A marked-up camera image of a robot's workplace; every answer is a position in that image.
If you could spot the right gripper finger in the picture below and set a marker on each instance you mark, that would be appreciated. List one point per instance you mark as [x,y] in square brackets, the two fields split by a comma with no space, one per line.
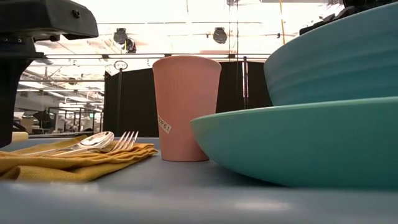
[329,20]

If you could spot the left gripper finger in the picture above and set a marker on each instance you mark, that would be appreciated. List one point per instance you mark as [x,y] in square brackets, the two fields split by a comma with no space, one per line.
[6,99]

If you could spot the blue bowl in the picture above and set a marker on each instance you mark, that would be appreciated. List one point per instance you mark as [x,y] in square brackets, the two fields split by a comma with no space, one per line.
[335,68]

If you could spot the yellow cloth napkin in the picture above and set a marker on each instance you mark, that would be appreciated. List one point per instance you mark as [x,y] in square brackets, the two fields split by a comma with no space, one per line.
[62,168]

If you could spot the teal plate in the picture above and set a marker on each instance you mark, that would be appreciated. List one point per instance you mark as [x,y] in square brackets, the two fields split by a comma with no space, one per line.
[295,146]

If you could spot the pink ribbed cup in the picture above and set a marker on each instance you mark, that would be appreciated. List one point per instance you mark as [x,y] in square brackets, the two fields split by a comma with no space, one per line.
[186,102]

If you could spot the blue plastic tray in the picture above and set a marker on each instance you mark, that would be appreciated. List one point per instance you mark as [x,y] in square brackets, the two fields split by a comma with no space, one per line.
[186,202]

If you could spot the black partition panel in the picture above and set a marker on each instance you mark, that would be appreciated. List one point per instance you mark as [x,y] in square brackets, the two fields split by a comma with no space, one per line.
[133,102]

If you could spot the black background workstation frame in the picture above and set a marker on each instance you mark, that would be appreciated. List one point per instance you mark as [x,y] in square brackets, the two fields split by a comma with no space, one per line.
[42,115]

